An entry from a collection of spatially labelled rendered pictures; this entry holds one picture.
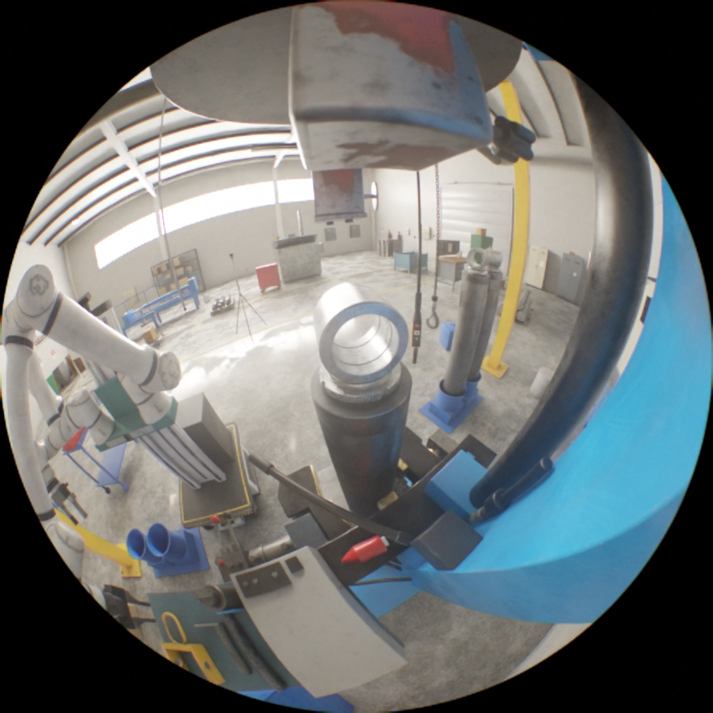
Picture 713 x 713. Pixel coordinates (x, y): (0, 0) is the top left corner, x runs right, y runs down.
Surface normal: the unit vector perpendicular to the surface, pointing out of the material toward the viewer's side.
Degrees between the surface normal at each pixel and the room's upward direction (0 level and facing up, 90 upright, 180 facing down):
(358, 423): 90
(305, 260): 90
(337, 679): 0
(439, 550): 0
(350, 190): 90
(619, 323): 90
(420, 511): 0
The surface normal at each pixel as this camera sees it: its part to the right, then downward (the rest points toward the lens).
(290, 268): 0.48, 0.47
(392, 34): 0.15, 0.55
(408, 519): -0.07, -0.83
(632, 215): -0.79, 0.39
